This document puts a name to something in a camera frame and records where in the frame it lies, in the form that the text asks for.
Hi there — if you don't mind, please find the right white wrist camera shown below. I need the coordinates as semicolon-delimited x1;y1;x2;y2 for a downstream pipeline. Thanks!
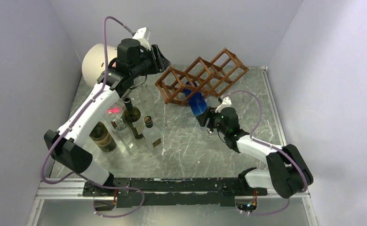
215;97;231;113

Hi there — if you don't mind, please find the blue square glass bottle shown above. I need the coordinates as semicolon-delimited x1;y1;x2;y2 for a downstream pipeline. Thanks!
187;92;207;117

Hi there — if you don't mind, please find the cream and orange cylinder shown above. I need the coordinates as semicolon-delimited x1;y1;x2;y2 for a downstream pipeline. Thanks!
81;43;117;88

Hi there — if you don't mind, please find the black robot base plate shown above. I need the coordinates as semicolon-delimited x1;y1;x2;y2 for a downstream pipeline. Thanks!
82;178;267;208

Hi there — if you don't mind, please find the dark green wine bottle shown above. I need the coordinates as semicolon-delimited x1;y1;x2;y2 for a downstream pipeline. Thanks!
123;97;144;139

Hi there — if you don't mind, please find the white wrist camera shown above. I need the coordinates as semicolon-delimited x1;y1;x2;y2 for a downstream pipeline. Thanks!
215;97;231;113
132;27;151;50

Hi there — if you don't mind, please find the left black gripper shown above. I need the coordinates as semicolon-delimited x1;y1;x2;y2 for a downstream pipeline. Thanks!
131;44;171;78

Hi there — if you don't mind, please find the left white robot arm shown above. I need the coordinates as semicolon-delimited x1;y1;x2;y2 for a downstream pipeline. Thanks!
44;38;171;196

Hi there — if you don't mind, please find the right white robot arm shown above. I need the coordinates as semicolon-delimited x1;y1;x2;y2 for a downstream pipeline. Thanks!
153;45;313;199

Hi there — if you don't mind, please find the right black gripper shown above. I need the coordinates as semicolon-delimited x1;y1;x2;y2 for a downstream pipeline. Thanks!
197;106;228;136

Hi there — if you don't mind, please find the olive wine bottle gold label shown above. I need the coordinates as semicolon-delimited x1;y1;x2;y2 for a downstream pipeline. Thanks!
89;121;117;152

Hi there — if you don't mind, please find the aluminium frame rail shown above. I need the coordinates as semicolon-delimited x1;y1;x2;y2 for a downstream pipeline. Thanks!
27;178;318;226

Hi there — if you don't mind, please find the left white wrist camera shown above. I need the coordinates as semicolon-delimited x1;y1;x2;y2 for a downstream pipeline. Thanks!
132;27;151;50

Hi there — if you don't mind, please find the brown wooden wine rack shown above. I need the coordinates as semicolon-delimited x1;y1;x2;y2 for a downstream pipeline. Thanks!
155;48;249;106

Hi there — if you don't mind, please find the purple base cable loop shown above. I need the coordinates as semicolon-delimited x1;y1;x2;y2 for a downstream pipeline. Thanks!
92;187;145;219

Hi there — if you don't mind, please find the clear bottle black gold cap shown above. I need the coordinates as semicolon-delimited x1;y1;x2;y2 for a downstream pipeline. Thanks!
143;116;161;149

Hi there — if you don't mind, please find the small clear glass bottle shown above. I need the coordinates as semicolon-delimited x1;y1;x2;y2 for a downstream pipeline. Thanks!
111;116;137;153

